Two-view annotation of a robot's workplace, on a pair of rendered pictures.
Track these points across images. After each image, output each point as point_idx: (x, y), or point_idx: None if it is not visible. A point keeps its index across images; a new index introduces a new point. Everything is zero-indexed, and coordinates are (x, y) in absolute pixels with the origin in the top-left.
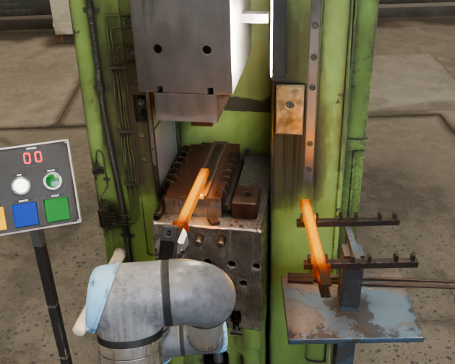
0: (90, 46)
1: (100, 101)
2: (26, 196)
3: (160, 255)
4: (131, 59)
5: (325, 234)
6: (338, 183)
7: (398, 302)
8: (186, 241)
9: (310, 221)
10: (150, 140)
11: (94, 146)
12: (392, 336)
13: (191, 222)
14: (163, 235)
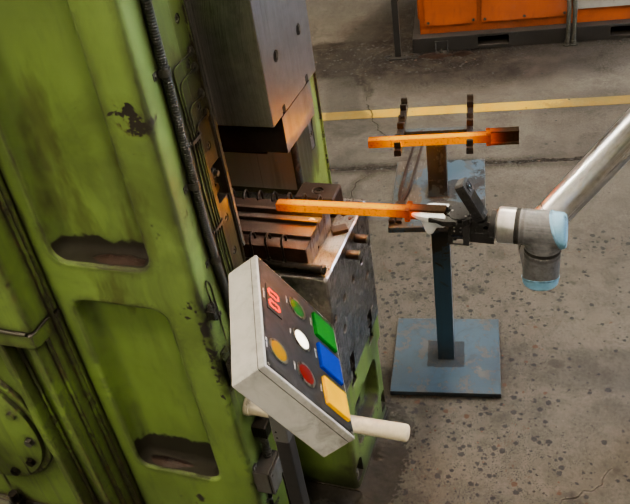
0: (169, 130)
1: (202, 200)
2: (311, 345)
3: (479, 210)
4: (200, 117)
5: None
6: (323, 130)
7: None
8: (445, 201)
9: (411, 137)
10: (236, 214)
11: (201, 282)
12: (483, 172)
13: (336, 247)
14: (469, 192)
